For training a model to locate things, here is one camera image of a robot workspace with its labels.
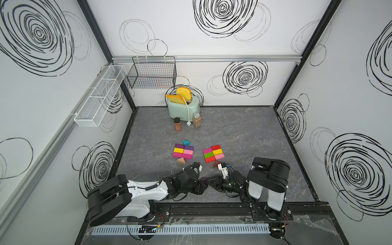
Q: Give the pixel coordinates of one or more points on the tan wooden block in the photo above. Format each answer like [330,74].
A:
[181,160]

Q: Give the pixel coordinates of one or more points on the teal triangle block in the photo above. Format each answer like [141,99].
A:
[186,143]

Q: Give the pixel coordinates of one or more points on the white wire shelf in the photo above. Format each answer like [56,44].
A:
[106,97]

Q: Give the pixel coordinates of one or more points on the yellow block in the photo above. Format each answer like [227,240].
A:
[178,150]
[217,152]

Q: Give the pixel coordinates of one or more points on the green block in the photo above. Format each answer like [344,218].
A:
[208,155]

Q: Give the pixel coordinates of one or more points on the magenta block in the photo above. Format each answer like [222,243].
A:
[206,151]
[177,155]
[187,156]

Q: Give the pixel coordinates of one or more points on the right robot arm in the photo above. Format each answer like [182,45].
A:
[265,174]

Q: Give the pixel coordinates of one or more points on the yellow toast slice front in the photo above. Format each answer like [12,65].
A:
[176,99]

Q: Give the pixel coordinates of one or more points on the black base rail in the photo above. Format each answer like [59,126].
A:
[257,212]

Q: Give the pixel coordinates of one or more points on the grey slotted cable duct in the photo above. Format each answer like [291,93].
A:
[182,229]

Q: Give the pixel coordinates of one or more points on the beige spice jar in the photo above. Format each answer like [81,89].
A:
[197,120]

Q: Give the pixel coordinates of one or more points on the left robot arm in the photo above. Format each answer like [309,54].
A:
[120,197]

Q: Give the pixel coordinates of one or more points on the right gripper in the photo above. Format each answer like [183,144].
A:
[219,182]

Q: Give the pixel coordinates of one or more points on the brown spice jar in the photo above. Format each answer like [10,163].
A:
[177,122]

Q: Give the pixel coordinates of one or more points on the magenta block bottom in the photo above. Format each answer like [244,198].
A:
[206,151]

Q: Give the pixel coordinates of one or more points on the red block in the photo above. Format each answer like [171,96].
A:
[216,147]
[210,159]

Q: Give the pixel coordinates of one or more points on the yellow toast slice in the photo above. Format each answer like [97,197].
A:
[176,99]
[185,92]

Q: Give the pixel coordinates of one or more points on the mint green toaster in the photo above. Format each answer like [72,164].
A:
[184,112]

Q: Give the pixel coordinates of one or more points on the black wire basket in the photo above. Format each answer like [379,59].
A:
[152,72]

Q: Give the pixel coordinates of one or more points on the yellow toast slice back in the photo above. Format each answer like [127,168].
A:
[185,92]

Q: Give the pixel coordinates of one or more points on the light pink block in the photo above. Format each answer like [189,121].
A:
[188,152]
[219,156]

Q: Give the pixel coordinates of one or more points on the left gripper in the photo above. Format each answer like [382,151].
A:
[201,190]

